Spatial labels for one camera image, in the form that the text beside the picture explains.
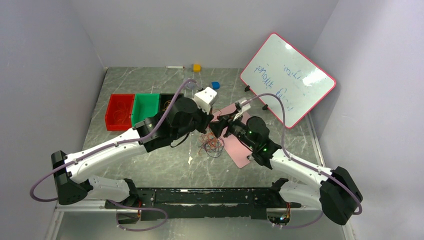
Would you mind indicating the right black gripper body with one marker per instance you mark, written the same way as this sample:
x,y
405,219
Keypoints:
x,y
237,128

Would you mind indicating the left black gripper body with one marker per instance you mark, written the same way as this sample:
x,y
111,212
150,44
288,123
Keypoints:
x,y
200,123

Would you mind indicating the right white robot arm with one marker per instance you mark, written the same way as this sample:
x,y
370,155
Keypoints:
x,y
333,191

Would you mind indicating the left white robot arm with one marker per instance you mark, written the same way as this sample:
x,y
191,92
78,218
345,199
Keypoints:
x,y
75,177

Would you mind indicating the pink clipboard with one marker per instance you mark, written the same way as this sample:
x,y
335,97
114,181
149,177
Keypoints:
x,y
236,150

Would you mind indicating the black plastic bin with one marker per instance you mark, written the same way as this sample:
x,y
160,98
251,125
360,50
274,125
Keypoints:
x,y
164,101

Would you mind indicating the green plastic bin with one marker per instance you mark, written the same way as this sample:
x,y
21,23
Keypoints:
x,y
145,105

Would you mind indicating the blue block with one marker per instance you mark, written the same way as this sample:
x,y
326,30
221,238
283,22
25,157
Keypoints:
x,y
215,85

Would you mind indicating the yellow cube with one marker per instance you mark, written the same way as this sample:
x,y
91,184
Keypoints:
x,y
196,68

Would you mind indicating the white marker pen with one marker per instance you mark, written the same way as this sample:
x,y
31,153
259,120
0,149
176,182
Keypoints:
x,y
175,67

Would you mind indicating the red plastic bin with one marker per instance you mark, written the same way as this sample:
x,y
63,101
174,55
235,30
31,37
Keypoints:
x,y
118,113

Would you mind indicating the pink framed whiteboard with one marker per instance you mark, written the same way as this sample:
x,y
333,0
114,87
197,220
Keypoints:
x,y
289,83

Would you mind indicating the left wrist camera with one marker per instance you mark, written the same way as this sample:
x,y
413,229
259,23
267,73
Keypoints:
x,y
205,99

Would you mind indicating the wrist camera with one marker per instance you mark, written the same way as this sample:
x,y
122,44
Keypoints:
x,y
242,106
205,99

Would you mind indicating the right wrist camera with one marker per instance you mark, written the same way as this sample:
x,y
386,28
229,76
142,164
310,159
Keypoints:
x,y
242,106

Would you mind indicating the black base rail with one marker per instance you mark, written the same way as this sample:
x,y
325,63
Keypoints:
x,y
226,202

